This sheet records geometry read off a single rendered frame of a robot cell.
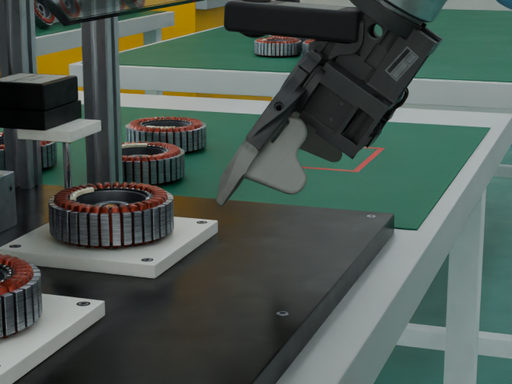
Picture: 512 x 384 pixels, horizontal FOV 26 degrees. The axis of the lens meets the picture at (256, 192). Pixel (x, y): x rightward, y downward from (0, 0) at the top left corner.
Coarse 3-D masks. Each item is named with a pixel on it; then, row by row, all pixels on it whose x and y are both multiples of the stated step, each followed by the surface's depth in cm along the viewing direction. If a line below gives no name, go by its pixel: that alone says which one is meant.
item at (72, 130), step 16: (0, 80) 99; (16, 80) 99; (32, 80) 99; (48, 80) 99; (64, 80) 100; (0, 96) 98; (16, 96) 97; (32, 96) 97; (48, 96) 97; (64, 96) 100; (0, 112) 98; (16, 112) 97; (32, 112) 97; (48, 112) 97; (64, 112) 100; (80, 112) 103; (16, 128) 98; (32, 128) 97; (48, 128) 97; (64, 128) 98; (80, 128) 98; (96, 128) 101
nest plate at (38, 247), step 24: (24, 240) 99; (48, 240) 99; (168, 240) 99; (192, 240) 99; (48, 264) 95; (72, 264) 94; (96, 264) 93; (120, 264) 93; (144, 264) 92; (168, 264) 95
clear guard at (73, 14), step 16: (48, 0) 58; (64, 0) 59; (80, 0) 60; (96, 0) 62; (112, 0) 64; (128, 0) 65; (144, 0) 67; (160, 0) 69; (176, 0) 71; (192, 0) 74; (64, 16) 58; (80, 16) 59; (96, 16) 61; (112, 16) 63
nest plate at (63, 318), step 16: (48, 304) 82; (64, 304) 82; (80, 304) 82; (96, 304) 82; (48, 320) 79; (64, 320) 79; (80, 320) 80; (96, 320) 82; (16, 336) 76; (32, 336) 76; (48, 336) 76; (64, 336) 77; (0, 352) 73; (16, 352) 73; (32, 352) 73; (48, 352) 75; (0, 368) 71; (16, 368) 71; (32, 368) 73
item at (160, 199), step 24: (72, 192) 101; (96, 192) 103; (120, 192) 103; (144, 192) 102; (72, 216) 95; (96, 216) 95; (120, 216) 96; (144, 216) 96; (168, 216) 99; (72, 240) 96; (96, 240) 95; (120, 240) 95; (144, 240) 96
